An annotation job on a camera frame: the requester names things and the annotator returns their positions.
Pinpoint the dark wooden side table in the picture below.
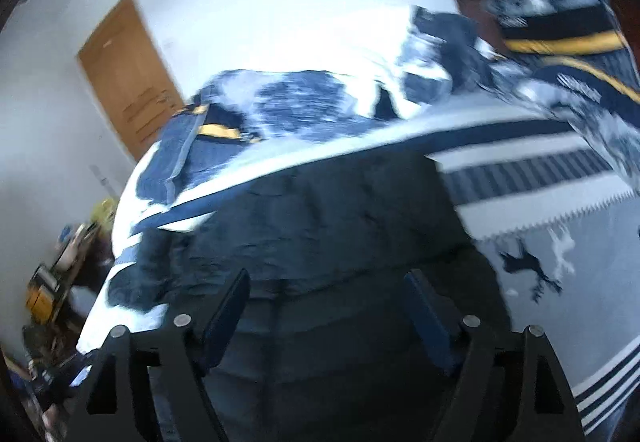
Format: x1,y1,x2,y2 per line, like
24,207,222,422
25,222,114,338

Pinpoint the yellow plastic bag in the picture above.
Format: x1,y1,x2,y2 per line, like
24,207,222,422
90,197,118,234

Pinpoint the blue white floral duvet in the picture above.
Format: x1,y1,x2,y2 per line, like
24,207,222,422
191,6,497,143

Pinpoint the black puffer jacket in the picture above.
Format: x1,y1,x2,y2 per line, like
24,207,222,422
107,148,511,441

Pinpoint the brown wooden door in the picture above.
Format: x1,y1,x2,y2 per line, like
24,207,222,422
77,0,183,160

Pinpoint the yellow container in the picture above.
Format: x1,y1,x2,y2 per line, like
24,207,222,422
25,264,61,325

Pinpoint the upright navy yellow pillow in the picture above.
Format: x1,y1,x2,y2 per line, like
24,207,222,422
483,0,628,56

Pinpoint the blue striped bed blanket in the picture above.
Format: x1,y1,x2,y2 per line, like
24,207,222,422
78,93,639,434

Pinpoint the flat navy yellow pillow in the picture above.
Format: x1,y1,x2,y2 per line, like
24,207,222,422
490,57,639,191

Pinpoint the striped blue pillow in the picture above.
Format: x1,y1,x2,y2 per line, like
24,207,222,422
136,102,262,206

